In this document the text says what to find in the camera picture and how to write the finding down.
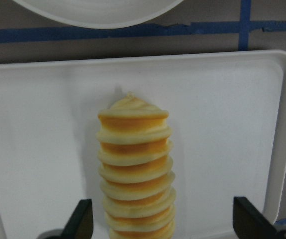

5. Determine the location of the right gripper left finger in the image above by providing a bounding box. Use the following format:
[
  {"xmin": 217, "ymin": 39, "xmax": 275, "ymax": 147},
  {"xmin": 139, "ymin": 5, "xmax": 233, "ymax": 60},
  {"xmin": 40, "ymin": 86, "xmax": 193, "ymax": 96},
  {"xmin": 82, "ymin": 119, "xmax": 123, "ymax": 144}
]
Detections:
[{"xmin": 39, "ymin": 199, "xmax": 94, "ymax": 239}]

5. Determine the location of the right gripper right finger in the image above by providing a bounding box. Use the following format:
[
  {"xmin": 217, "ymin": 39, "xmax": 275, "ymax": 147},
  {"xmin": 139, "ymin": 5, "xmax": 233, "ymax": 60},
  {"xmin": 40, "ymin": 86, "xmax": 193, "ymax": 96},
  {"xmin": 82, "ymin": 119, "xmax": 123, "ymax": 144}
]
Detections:
[{"xmin": 232, "ymin": 196, "xmax": 286, "ymax": 239}]

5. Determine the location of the yellow spiral bread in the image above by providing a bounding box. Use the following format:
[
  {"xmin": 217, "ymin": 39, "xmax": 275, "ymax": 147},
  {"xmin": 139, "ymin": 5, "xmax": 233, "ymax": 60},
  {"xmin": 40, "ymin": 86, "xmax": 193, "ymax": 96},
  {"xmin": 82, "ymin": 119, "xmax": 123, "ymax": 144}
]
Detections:
[{"xmin": 96, "ymin": 93, "xmax": 176, "ymax": 239}]

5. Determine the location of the white round plate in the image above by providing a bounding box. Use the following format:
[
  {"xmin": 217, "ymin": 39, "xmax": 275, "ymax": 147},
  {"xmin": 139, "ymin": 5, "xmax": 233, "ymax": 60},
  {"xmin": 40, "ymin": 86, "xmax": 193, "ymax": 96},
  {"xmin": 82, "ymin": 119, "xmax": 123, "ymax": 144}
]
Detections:
[{"xmin": 15, "ymin": 0, "xmax": 182, "ymax": 29}]

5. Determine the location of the white rectangular tray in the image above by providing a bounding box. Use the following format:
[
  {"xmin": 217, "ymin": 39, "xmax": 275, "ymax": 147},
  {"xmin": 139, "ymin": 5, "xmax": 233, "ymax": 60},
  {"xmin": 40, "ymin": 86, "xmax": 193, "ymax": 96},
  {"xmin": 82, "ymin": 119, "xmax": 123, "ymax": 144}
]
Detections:
[{"xmin": 0, "ymin": 50, "xmax": 286, "ymax": 239}]

